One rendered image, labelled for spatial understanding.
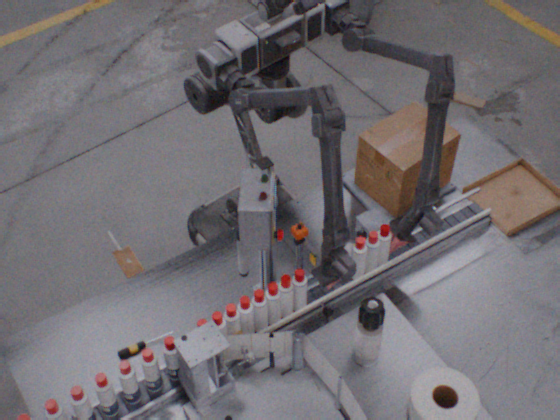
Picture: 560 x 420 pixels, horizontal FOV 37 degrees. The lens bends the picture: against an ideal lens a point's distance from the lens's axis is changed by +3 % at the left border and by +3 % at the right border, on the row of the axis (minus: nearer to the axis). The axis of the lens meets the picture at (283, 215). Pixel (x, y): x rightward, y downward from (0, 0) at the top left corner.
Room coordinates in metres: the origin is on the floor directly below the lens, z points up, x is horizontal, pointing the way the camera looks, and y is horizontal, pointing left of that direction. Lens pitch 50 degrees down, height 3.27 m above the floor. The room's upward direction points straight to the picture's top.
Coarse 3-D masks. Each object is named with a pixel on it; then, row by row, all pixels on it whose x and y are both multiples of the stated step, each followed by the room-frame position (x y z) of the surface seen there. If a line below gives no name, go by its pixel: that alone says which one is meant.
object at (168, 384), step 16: (464, 208) 2.04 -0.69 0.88; (480, 208) 2.04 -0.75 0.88; (448, 224) 1.96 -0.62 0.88; (384, 272) 1.74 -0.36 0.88; (320, 288) 1.67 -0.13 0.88; (336, 288) 1.67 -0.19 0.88; (352, 288) 1.67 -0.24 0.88; (144, 384) 1.31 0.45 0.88; (176, 384) 1.30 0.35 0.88; (144, 400) 1.25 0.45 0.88; (96, 416) 1.20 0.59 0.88; (112, 416) 1.20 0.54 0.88
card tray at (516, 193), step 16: (496, 176) 2.25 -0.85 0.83; (512, 176) 2.25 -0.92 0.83; (528, 176) 2.24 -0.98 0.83; (544, 176) 2.21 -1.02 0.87; (464, 192) 2.16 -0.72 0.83; (480, 192) 2.16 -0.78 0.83; (496, 192) 2.16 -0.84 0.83; (512, 192) 2.16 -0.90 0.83; (528, 192) 2.16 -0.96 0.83; (544, 192) 2.16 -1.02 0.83; (496, 208) 2.08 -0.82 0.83; (512, 208) 2.08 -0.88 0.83; (528, 208) 2.08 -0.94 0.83; (544, 208) 2.08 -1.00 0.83; (496, 224) 2.00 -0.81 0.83; (512, 224) 2.00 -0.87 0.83; (528, 224) 1.99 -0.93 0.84
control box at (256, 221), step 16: (256, 176) 1.67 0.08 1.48; (272, 176) 1.67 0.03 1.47; (240, 192) 1.60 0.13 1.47; (256, 192) 1.60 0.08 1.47; (272, 192) 1.61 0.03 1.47; (240, 208) 1.54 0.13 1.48; (256, 208) 1.54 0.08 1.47; (272, 208) 1.55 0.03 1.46; (240, 224) 1.53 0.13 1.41; (256, 224) 1.53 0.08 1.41; (272, 224) 1.54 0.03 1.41; (240, 240) 1.53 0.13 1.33; (256, 240) 1.53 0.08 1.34; (272, 240) 1.53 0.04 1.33
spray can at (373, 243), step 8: (376, 232) 1.76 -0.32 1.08; (368, 240) 1.75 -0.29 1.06; (376, 240) 1.74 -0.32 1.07; (368, 248) 1.73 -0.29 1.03; (376, 248) 1.73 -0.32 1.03; (368, 256) 1.73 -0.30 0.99; (376, 256) 1.73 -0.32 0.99; (368, 264) 1.73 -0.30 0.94; (376, 264) 1.74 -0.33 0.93; (368, 272) 1.73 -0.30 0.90
